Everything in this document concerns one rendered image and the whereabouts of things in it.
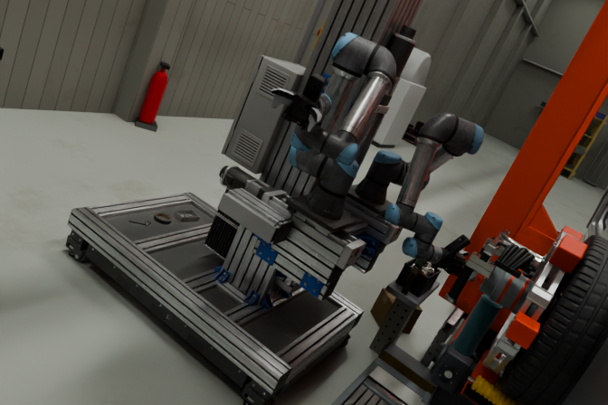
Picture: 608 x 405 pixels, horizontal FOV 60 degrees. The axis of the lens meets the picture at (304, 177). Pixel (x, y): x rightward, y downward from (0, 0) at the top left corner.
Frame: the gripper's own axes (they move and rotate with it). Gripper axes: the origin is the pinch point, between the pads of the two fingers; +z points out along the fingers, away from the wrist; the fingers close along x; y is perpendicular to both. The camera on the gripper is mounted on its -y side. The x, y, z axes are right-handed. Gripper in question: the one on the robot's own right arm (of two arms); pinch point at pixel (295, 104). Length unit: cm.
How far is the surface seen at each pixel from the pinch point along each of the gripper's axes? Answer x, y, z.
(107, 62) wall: 208, 108, -249
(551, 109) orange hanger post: -73, -37, -108
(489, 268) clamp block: -78, 20, -47
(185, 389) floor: -14, 123, -29
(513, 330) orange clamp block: -90, 27, -27
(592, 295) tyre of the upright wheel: -103, 5, -33
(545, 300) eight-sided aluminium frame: -95, 15, -35
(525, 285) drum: -95, 21, -59
